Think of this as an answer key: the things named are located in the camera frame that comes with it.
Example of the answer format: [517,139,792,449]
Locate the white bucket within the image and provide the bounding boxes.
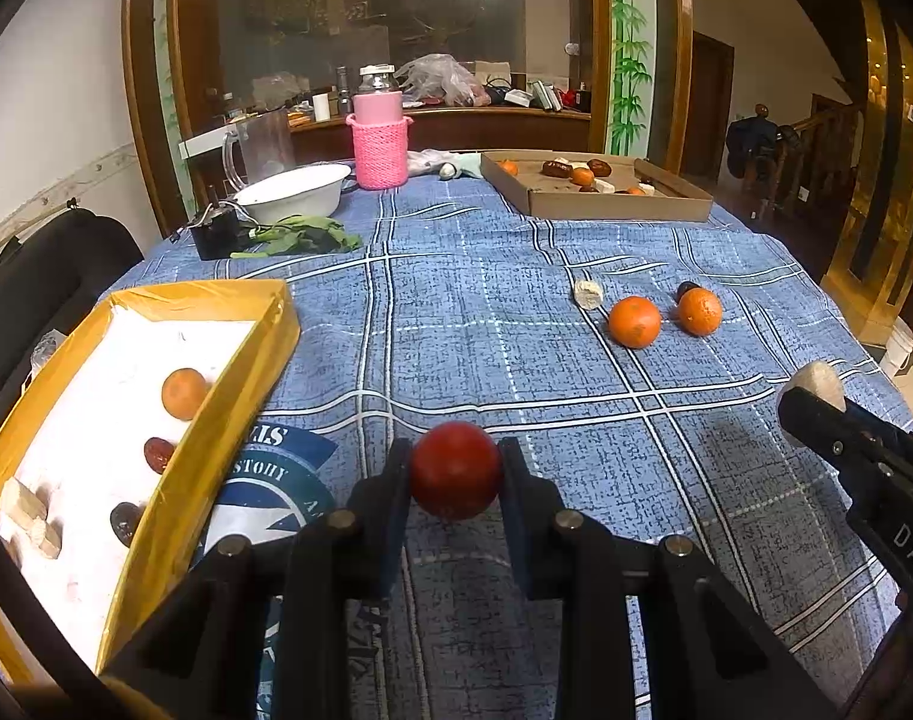
[880,315,913,377]

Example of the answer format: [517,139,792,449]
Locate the yellow cardboard box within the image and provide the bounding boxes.
[0,279,302,691]

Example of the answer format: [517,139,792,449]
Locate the red tomato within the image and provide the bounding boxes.
[410,422,504,520]

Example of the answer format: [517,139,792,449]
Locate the bamboo wall panel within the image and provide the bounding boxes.
[605,0,656,158]

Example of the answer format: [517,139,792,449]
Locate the white gloves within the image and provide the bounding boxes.
[407,150,488,182]

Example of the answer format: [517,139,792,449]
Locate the large banana piece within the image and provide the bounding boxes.
[782,361,848,451]

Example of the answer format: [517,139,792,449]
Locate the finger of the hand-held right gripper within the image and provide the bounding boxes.
[777,388,913,466]

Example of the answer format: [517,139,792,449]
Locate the wooden framed glass partition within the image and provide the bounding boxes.
[122,0,693,233]

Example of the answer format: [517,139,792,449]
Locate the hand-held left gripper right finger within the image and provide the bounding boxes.
[497,436,840,720]

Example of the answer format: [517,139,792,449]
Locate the clear plastic pitcher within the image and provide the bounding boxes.
[223,111,296,192]

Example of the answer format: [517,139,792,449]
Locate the dark round fruit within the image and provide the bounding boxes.
[110,502,144,547]

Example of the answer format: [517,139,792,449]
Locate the clear plastic bag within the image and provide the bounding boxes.
[397,54,483,104]

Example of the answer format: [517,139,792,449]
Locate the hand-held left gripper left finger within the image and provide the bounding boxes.
[100,439,416,720]

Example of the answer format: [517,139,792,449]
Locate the small black box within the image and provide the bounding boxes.
[190,202,242,260]

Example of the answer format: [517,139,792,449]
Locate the dark jacket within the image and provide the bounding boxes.
[726,103,798,181]

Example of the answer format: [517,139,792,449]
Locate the green leafy vegetable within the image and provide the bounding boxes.
[230,215,364,259]

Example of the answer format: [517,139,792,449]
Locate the pink knitted bottle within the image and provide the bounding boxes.
[346,64,414,191]

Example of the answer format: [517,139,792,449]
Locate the brown cardboard tray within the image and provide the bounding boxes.
[480,150,714,223]

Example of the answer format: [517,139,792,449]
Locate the black chair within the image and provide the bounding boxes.
[0,206,144,458]

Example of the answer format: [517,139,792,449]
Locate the wooden stair railing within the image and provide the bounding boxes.
[726,94,870,233]

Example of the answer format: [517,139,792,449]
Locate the white enamel basin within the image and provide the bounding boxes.
[235,163,351,224]

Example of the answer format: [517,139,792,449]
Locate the golden pillar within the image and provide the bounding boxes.
[824,0,913,323]

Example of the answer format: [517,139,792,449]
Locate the brown wooden door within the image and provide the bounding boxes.
[685,30,735,181]

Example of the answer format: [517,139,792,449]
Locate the blue plaid tablecloth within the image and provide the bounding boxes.
[97,157,913,720]

